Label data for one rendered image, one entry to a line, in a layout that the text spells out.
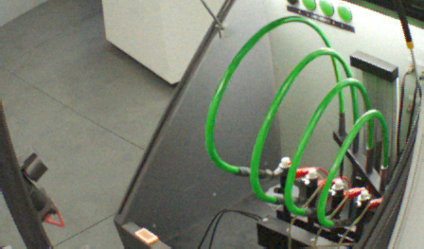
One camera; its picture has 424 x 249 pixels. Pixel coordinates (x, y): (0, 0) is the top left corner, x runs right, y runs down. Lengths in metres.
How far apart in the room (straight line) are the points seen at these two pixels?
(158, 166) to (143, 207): 0.12
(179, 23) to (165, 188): 2.70
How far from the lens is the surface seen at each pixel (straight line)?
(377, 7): 1.27
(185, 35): 4.20
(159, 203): 1.54
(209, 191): 1.63
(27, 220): 0.89
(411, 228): 1.11
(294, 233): 1.33
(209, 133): 1.12
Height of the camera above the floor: 1.84
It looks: 27 degrees down
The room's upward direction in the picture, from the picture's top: 9 degrees counter-clockwise
